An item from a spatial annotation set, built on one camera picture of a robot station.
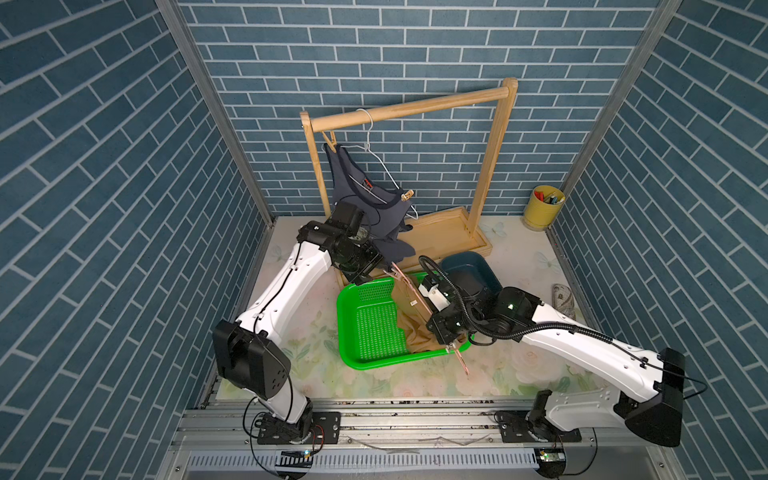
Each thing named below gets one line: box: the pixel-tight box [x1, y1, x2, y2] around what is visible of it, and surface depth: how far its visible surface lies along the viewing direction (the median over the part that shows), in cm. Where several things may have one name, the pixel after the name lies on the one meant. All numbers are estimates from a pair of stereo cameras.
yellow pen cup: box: [522, 185, 566, 232], surface depth 114 cm
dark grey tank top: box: [324, 143, 416, 265], surface depth 86 cm
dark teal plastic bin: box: [440, 251, 503, 298], surface depth 104 cm
